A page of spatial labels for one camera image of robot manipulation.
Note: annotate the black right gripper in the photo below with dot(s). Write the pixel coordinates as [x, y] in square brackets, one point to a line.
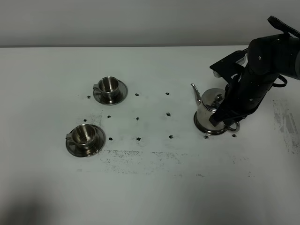
[242, 100]

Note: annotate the stainless steel teapot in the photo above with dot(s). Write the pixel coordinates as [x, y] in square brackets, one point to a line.
[207, 104]

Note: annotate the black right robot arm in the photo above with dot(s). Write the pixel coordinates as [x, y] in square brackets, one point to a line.
[251, 73]

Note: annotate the steel teapot saucer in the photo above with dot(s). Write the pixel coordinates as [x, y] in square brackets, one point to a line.
[207, 131]

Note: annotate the far stainless steel teacup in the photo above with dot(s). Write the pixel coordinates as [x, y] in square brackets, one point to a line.
[107, 87]

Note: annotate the stainless steel teacup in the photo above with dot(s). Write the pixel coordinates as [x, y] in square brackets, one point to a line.
[83, 136]
[107, 87]

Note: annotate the near stainless steel teacup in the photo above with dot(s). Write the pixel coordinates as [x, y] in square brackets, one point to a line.
[83, 136]

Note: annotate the far steel saucer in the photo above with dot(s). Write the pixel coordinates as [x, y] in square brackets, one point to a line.
[122, 94]

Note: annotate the near steel saucer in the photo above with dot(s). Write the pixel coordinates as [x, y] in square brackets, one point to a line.
[82, 153]

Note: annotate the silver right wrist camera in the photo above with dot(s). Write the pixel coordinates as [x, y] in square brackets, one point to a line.
[230, 65]

